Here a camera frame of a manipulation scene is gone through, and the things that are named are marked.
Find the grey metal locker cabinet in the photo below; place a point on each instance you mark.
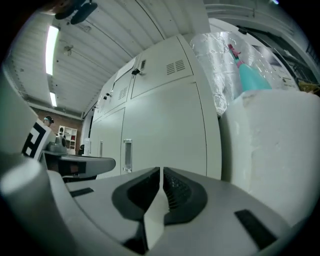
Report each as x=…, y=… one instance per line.
x=162, y=62

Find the short fluorescent ceiling light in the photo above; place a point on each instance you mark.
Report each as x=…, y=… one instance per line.
x=53, y=99

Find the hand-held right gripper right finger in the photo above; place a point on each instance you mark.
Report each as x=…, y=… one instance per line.
x=212, y=225

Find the white cube shelf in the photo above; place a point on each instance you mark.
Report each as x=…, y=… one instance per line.
x=71, y=138

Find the silver foil duct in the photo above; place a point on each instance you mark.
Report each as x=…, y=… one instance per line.
x=212, y=70

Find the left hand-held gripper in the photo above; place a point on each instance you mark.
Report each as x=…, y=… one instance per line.
x=35, y=140

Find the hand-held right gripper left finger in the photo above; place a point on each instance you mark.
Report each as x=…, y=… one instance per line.
x=120, y=195

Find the teal bottle pink top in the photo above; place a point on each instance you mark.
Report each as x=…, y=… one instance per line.
x=250, y=77

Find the long fluorescent ceiling light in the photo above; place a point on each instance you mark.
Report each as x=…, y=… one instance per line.
x=52, y=50

